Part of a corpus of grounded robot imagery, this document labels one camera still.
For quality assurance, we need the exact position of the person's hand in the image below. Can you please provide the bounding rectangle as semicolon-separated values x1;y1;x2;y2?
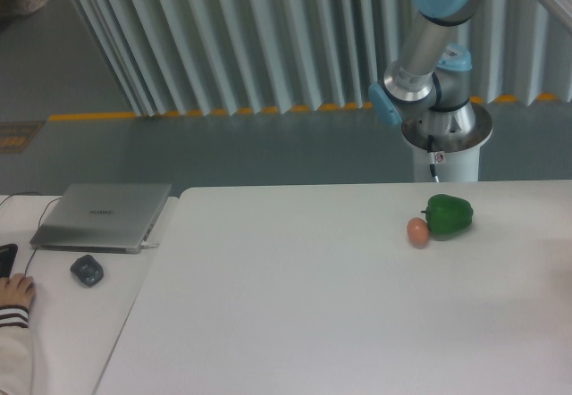
0;273;36;312

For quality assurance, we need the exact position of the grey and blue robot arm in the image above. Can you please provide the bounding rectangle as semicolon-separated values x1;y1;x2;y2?
368;0;571;126

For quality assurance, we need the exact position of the white sleeved forearm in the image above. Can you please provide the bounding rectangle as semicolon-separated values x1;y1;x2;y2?
1;305;33;394

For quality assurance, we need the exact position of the green bell pepper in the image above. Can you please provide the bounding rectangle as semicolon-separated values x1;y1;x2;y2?
423;194;474;236

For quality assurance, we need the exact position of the dark grey 3D mouse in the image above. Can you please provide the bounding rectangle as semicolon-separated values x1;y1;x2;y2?
70;255;105;288

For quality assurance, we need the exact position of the silver closed laptop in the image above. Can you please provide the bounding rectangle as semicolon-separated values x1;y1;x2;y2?
30;183;172;254

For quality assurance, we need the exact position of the brown egg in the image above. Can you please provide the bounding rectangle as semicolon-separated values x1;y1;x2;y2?
407;217;430;248

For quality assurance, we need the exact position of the black mouse cable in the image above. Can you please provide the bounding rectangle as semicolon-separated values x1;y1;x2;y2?
24;196;63;276

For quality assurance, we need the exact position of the black laptop cable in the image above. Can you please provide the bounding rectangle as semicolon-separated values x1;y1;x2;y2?
0;191;44;208

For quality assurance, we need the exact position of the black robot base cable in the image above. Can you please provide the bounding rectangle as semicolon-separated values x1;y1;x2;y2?
426;134;442;184

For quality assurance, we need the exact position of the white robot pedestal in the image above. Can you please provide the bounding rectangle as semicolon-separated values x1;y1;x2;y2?
401;102;492;182

